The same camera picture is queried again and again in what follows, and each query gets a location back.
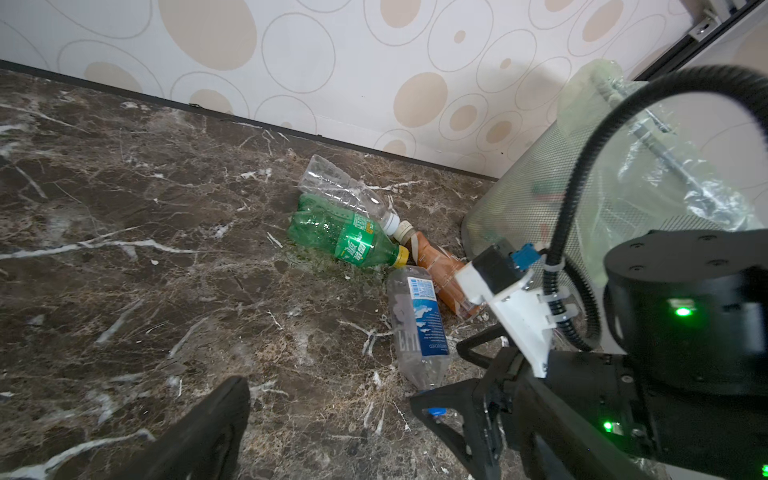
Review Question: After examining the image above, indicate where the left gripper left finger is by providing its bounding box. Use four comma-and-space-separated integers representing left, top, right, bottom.
113, 376, 250, 479

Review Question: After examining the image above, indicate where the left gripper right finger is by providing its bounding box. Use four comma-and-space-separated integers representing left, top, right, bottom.
515, 383, 649, 479

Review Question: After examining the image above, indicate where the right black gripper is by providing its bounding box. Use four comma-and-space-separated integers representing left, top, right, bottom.
410, 323, 767, 479

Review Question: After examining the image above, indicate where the blue label water bottle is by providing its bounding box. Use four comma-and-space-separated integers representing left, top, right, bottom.
386, 266, 451, 392

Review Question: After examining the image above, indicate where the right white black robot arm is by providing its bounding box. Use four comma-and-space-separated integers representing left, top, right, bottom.
410, 65, 767, 479

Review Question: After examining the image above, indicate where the brown Nescafe bottle near bin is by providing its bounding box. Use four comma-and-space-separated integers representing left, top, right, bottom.
394, 221, 481, 320

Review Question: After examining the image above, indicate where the mesh bin with green liner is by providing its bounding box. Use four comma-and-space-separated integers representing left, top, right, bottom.
462, 60, 764, 289

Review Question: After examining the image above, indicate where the green Sprite bottle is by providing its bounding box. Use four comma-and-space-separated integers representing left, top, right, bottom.
287, 194, 410, 268

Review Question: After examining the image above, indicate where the clear crushed bottle white cap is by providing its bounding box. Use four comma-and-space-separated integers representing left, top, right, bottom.
298, 155, 401, 237

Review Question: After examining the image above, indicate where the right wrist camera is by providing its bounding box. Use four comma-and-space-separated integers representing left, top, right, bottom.
454, 240, 579, 378

